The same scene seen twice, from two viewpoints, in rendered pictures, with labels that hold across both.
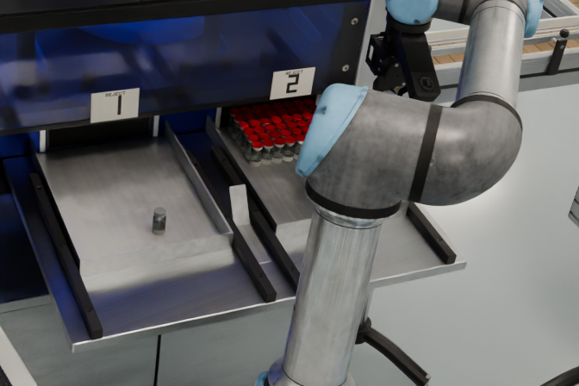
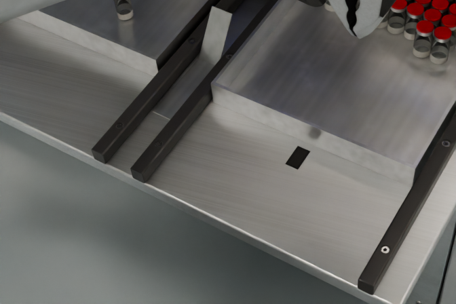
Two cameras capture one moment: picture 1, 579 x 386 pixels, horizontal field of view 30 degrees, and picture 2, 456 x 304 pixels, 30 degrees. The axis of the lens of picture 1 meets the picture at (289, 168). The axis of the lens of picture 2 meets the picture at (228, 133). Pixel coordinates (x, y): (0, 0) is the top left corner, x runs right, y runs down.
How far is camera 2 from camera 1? 1.39 m
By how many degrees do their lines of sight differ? 49
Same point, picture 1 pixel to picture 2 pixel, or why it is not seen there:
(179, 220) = (161, 16)
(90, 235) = not seen: outside the picture
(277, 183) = (320, 42)
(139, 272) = (49, 42)
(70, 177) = not seen: outside the picture
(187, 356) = not seen: hidden behind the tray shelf
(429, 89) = not seen: outside the picture
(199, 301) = (48, 108)
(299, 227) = (243, 105)
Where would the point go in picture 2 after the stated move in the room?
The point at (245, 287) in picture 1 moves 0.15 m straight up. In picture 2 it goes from (105, 127) to (79, 39)
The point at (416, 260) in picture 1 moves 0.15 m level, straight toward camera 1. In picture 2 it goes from (330, 250) to (194, 297)
